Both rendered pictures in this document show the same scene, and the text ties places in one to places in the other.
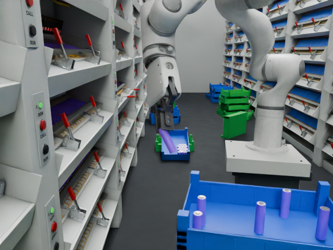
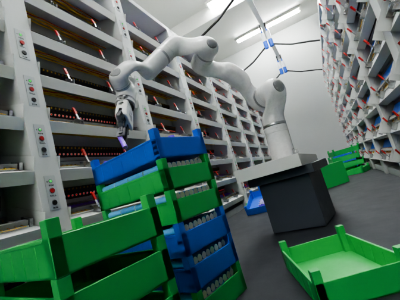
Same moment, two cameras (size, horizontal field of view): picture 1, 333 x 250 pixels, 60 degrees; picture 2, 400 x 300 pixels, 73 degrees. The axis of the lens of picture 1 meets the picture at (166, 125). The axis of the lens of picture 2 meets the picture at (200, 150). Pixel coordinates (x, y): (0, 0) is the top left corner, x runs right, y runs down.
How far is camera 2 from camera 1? 0.82 m
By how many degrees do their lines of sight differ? 33
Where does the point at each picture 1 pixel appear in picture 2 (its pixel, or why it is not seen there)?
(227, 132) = not seen: hidden behind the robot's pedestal
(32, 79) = (34, 118)
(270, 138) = (278, 149)
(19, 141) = (26, 143)
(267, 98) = (264, 119)
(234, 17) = (206, 72)
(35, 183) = (32, 160)
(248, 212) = not seen: hidden behind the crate
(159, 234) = not seen: hidden behind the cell
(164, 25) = (115, 84)
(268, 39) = (236, 76)
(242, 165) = (246, 174)
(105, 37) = (139, 118)
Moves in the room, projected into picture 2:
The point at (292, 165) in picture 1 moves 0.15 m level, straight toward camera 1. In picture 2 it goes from (283, 159) to (262, 165)
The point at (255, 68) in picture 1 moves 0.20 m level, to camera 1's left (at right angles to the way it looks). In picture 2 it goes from (249, 101) to (216, 114)
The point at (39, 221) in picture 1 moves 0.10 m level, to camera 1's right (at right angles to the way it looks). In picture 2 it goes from (37, 181) to (56, 173)
